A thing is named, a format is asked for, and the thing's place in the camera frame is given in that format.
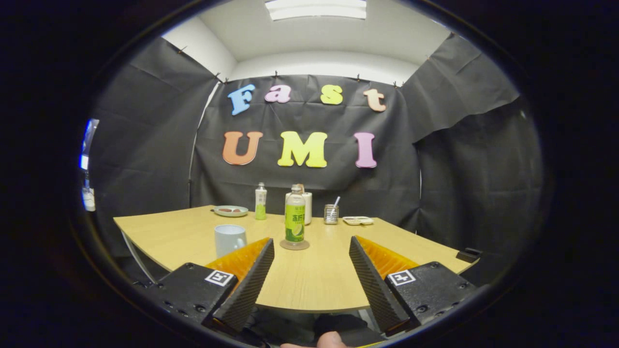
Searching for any pale green plate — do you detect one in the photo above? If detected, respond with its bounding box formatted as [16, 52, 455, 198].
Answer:
[212, 205, 249, 218]

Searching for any glass jar with straw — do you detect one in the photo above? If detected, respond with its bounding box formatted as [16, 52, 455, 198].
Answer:
[324, 196, 341, 225]

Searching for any ceiling light panel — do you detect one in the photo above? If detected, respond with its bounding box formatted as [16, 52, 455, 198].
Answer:
[265, 0, 368, 21]

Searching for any white cup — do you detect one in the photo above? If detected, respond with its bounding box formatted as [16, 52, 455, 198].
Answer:
[214, 224, 248, 259]

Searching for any small black block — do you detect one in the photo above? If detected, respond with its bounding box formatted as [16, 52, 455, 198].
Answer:
[456, 247, 483, 264]

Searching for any slim white green bottle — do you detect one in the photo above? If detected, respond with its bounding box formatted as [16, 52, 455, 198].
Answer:
[254, 182, 268, 220]

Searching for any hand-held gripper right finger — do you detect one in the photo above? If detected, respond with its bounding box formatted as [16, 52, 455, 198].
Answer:
[349, 236, 479, 337]

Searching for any cream toaster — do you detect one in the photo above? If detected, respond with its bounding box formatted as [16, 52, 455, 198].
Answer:
[285, 191, 313, 226]

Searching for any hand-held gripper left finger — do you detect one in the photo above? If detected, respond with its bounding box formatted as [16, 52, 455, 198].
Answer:
[138, 237, 275, 336]

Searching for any green label juice bottle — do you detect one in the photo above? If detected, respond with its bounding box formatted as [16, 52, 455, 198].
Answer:
[284, 184, 306, 244]

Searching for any wooden table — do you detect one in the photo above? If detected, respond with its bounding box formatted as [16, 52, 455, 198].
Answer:
[113, 205, 479, 314]

